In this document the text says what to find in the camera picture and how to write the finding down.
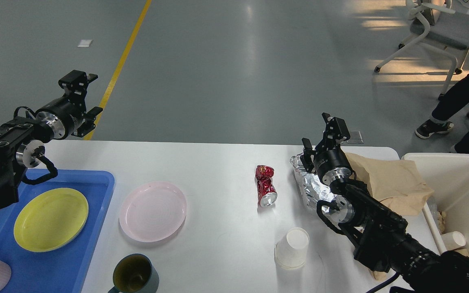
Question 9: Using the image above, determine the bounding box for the dark teal mug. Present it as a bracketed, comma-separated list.
[108, 254, 160, 293]

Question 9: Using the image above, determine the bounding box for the grey office chair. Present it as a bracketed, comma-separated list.
[374, 0, 469, 100]

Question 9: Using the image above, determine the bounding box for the floor outlet plate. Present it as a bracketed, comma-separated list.
[346, 131, 364, 144]

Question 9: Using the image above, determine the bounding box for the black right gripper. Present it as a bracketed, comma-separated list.
[301, 113, 353, 185]

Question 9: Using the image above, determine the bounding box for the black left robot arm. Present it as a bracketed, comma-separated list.
[0, 70, 103, 210]

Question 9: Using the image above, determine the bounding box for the paper cup in bin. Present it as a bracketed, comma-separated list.
[441, 231, 467, 251]

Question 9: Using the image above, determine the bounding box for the crushed red soda can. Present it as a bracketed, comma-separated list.
[255, 165, 278, 208]

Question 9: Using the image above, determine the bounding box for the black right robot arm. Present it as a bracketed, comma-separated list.
[300, 113, 469, 293]

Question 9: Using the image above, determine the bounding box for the crumpled aluminium foil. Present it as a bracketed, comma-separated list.
[289, 154, 335, 214]

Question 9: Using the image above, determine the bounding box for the white paper cup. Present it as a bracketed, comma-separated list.
[275, 227, 310, 270]

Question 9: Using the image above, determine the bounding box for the yellow plate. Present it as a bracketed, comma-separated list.
[13, 188, 89, 253]

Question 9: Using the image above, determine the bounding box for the blue plastic tray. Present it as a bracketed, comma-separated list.
[0, 169, 115, 293]

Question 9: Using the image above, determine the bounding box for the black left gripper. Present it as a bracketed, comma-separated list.
[35, 70, 103, 140]

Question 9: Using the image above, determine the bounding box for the brown paper bag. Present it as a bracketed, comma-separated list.
[346, 153, 435, 216]

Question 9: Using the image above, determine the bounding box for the pink plate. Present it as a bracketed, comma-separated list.
[119, 181, 187, 243]

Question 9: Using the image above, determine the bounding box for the white plastic bin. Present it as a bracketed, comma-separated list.
[403, 153, 469, 253]

